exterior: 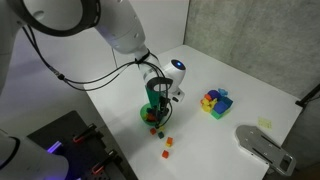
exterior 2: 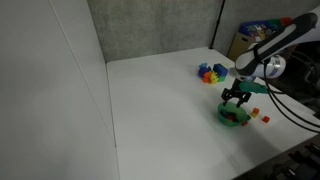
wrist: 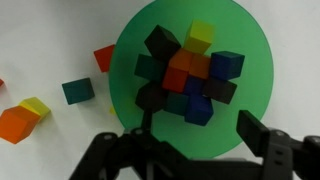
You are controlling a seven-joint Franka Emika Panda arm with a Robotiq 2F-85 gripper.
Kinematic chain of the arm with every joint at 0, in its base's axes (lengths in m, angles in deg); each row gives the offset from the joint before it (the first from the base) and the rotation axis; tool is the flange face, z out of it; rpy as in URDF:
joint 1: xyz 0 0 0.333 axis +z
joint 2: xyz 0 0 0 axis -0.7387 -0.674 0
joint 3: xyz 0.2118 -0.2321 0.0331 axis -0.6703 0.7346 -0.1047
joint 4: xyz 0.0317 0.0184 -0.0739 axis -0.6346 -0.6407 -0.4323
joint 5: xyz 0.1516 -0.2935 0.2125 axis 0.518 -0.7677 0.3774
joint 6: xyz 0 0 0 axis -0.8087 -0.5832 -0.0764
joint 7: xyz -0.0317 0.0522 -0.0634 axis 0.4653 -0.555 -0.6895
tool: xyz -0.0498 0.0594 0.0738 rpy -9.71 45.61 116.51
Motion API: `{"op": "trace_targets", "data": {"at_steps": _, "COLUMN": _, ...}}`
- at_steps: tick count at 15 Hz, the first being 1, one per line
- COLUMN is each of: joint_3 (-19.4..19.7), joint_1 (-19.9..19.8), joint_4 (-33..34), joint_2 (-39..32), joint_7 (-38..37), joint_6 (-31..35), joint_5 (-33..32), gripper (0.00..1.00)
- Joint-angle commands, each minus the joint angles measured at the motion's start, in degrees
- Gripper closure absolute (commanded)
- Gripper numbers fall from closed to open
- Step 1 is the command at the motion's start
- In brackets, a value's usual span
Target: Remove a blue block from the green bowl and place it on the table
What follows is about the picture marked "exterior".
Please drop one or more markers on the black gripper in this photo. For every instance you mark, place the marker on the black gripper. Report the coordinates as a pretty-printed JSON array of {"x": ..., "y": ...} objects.
[{"x": 164, "y": 104}]

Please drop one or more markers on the blue cube block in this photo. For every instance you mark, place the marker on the blue cube block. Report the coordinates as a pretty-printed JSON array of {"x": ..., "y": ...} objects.
[{"x": 149, "y": 110}]

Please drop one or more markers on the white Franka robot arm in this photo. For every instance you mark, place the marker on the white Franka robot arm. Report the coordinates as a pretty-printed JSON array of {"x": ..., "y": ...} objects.
[{"x": 116, "y": 23}]

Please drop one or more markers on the yellow cube block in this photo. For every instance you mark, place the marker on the yellow cube block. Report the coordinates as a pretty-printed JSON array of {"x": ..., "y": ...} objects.
[
  {"x": 168, "y": 144},
  {"x": 162, "y": 128}
]

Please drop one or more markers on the green plastic bowl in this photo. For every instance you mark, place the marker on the green plastic bowl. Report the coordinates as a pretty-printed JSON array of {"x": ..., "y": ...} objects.
[{"x": 144, "y": 115}]

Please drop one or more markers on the small red cube block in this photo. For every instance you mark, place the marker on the small red cube block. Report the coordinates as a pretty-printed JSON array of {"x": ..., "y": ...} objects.
[
  {"x": 165, "y": 154},
  {"x": 153, "y": 131}
]

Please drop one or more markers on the dark green cube block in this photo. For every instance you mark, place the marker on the dark green cube block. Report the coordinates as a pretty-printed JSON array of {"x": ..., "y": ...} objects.
[{"x": 161, "y": 134}]

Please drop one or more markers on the orange cube block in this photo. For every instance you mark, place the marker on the orange cube block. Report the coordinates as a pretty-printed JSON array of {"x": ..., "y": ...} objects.
[{"x": 170, "y": 140}]

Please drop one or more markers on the green foam block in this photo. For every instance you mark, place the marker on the green foam block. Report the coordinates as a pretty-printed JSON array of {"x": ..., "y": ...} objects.
[{"x": 217, "y": 115}]

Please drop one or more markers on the yellow toy piece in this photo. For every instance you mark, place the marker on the yellow toy piece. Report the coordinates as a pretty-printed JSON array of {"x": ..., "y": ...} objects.
[{"x": 206, "y": 105}]

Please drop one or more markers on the orange toy piece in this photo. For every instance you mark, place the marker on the orange toy piece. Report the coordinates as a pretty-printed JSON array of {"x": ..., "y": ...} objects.
[{"x": 207, "y": 97}]

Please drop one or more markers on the purple toy piece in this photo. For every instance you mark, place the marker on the purple toy piece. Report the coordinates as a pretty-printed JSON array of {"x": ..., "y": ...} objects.
[{"x": 213, "y": 94}]

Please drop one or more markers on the large blue foam cube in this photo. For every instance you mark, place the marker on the large blue foam cube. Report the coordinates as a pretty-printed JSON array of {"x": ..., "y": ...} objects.
[{"x": 222, "y": 105}]

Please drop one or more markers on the light blue toy piece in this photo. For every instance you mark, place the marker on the light blue toy piece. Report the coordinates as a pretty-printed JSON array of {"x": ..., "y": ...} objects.
[{"x": 222, "y": 90}]

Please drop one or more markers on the pale yellow sticky note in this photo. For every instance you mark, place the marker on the pale yellow sticky note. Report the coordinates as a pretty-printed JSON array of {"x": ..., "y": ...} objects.
[{"x": 265, "y": 123}]

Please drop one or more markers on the grey metal mounting plate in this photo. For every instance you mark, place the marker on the grey metal mounting plate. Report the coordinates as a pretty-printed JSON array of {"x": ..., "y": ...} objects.
[{"x": 263, "y": 146}]

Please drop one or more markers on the black pole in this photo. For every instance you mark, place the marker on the black pole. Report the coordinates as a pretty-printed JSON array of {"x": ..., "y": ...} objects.
[{"x": 310, "y": 96}]

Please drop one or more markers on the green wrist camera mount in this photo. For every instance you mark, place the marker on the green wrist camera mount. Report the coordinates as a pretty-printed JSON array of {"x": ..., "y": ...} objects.
[{"x": 153, "y": 95}]

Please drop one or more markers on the black mounting base plate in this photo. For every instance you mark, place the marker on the black mounting base plate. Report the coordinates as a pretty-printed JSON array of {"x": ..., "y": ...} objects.
[{"x": 66, "y": 143}]

